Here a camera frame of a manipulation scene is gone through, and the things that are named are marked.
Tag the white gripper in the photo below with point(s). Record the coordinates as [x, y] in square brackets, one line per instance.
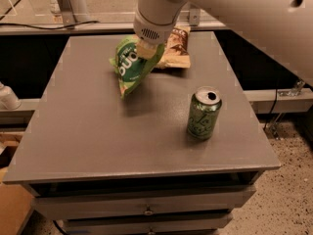
[151, 31]

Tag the green rice chip bag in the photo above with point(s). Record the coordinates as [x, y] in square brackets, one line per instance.
[129, 67]

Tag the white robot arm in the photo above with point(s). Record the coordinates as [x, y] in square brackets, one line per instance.
[282, 29]

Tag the brown chip bag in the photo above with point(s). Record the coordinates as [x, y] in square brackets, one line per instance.
[176, 50]

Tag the green soda can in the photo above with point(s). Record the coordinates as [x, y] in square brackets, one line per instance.
[205, 106]

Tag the grey drawer cabinet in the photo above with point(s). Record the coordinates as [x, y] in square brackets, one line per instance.
[96, 161]

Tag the white pipe fitting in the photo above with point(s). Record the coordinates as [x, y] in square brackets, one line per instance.
[8, 97]

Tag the upper drawer knob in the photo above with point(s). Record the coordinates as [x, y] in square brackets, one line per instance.
[148, 212]

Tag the cardboard box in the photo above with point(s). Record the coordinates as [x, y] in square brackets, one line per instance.
[15, 209]

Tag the grey metal bracket right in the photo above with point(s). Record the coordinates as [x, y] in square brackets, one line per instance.
[194, 15]

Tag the grey metal bracket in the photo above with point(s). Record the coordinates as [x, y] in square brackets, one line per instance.
[194, 15]
[66, 12]

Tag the grey metal bracket left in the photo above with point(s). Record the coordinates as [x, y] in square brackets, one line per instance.
[66, 12]

